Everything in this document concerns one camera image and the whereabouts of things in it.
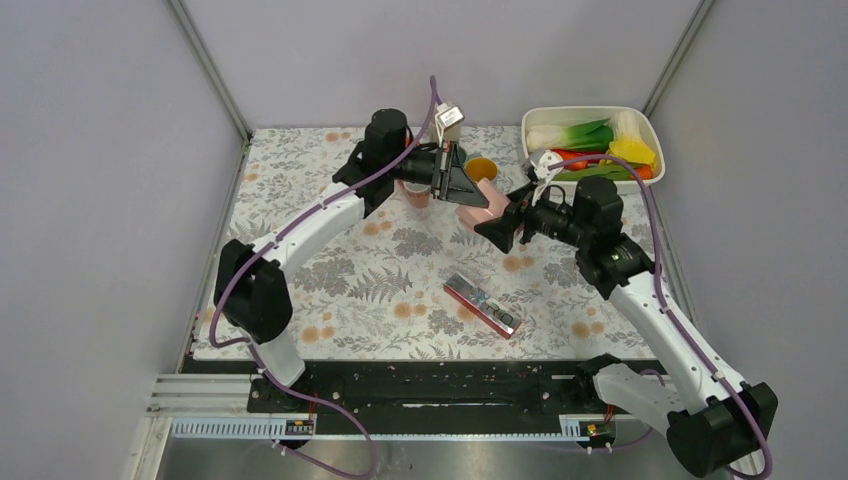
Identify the white rectangular vegetable bin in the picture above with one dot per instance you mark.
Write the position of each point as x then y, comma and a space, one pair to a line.
571, 115

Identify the green cucumber toy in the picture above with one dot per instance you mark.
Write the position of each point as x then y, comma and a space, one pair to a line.
612, 172

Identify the white enoki mushroom toy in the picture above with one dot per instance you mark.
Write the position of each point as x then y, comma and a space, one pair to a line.
625, 125

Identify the red silver rectangular box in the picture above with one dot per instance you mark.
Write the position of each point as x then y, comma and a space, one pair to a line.
482, 305

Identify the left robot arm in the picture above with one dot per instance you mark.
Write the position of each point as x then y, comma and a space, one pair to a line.
251, 289

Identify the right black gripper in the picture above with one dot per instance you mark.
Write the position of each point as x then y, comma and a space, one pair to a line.
502, 229

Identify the floral tablecloth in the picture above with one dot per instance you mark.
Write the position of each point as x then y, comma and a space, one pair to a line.
376, 291

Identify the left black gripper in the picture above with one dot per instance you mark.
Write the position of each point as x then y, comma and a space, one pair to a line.
453, 185

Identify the orange carrot toy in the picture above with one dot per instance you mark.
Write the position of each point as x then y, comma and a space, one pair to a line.
642, 171

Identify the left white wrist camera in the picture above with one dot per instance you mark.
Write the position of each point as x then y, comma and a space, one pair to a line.
448, 119

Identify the salmon pink mug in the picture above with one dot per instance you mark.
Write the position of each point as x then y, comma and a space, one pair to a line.
417, 195

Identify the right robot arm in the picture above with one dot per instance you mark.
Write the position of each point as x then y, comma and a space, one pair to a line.
713, 418

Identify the blue ceramic cup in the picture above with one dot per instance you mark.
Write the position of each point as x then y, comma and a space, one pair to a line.
481, 168

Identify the red chili toy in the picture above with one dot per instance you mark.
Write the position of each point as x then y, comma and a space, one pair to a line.
577, 160

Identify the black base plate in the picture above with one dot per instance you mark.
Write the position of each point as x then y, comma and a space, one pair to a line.
434, 398

